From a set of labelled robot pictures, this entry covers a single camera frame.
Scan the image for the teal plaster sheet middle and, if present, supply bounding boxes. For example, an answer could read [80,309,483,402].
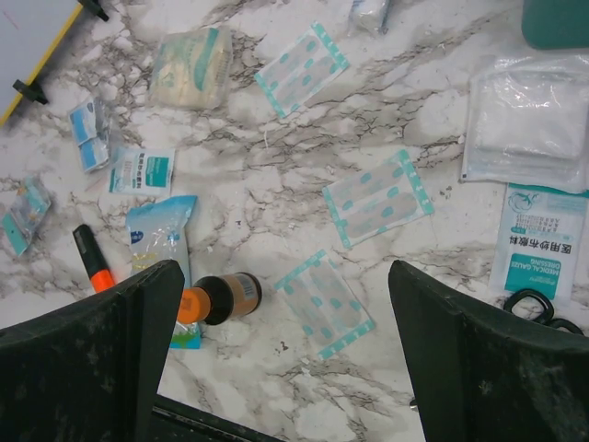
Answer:
[322,149,434,249]

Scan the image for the black handled scissors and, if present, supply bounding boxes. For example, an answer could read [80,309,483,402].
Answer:
[502,288,584,336]

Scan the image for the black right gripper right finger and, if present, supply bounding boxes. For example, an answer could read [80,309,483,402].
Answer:
[388,261,588,441]

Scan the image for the brown bottle orange cap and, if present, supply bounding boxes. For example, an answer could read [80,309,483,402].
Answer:
[177,273,263,326]

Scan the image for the teal plaster sheet near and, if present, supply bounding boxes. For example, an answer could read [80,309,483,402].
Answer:
[274,250,375,360]

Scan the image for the long gauze dressing packet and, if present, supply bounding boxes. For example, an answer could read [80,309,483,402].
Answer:
[489,183,588,304]

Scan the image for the yellow framed whiteboard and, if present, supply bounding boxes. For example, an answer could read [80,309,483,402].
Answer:
[1,0,83,122]

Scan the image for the teal plaster sheet far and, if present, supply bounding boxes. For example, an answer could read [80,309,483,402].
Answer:
[254,21,350,118]

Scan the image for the black orange highlighter marker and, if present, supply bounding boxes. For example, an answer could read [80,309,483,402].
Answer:
[73,224,116,293]

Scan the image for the small teal bandage packet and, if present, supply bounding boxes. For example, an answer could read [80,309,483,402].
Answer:
[2,176,52,256]

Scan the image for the clear white gauze pad pack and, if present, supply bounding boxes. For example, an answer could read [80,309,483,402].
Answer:
[461,53,588,193]

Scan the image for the small gauze dressing packet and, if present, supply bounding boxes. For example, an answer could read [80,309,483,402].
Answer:
[109,147,176,197]

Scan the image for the blue cotton swab bag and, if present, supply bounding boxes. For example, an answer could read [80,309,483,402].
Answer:
[125,194,202,351]

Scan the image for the blue alcohol pad sachets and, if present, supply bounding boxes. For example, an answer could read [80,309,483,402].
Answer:
[68,97,110,174]

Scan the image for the teal plaster sheet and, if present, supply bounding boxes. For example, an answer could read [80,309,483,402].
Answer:
[254,21,350,118]
[274,250,375,360]
[322,149,434,249]

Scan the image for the yellowish gauze roll bag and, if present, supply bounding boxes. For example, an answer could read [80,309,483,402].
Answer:
[148,26,233,110]

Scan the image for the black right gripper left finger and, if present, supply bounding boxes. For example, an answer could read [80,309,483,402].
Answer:
[1,260,185,441]

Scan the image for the black whiteboard clip far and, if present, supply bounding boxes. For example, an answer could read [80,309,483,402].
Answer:
[77,0,110,22]

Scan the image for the teal medicine kit box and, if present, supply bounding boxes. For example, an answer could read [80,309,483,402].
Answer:
[521,0,589,50]

